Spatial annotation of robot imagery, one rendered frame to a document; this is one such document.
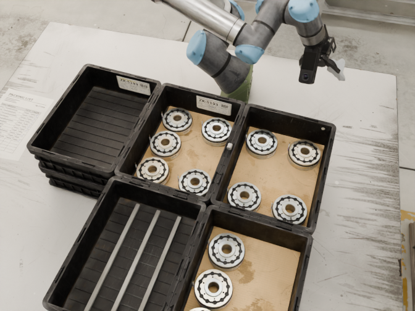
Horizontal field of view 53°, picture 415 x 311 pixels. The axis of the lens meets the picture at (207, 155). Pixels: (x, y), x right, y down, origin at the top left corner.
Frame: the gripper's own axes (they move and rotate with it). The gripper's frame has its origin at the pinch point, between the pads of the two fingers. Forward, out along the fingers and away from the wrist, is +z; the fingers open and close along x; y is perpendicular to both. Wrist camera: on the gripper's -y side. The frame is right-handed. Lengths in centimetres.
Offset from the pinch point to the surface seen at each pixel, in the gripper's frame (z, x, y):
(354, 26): 137, 53, 120
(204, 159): -8.8, 21.4, -42.7
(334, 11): 118, 64, 116
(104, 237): -25, 30, -79
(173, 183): -14, 24, -55
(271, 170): -0.6, 2.0, -36.3
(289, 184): 0.6, -5.2, -38.6
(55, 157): -37, 51, -65
